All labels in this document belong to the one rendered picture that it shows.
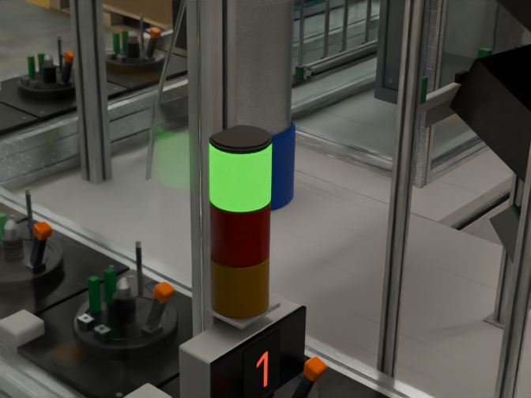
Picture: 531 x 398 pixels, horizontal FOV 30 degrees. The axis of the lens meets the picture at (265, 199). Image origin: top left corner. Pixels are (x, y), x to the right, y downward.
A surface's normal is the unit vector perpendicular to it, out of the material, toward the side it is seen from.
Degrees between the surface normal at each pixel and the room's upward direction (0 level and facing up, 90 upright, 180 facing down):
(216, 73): 90
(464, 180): 0
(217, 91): 90
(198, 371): 90
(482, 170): 0
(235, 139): 0
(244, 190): 90
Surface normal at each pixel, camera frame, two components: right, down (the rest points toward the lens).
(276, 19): 0.49, 0.39
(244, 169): 0.16, 0.44
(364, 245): 0.02, -0.90
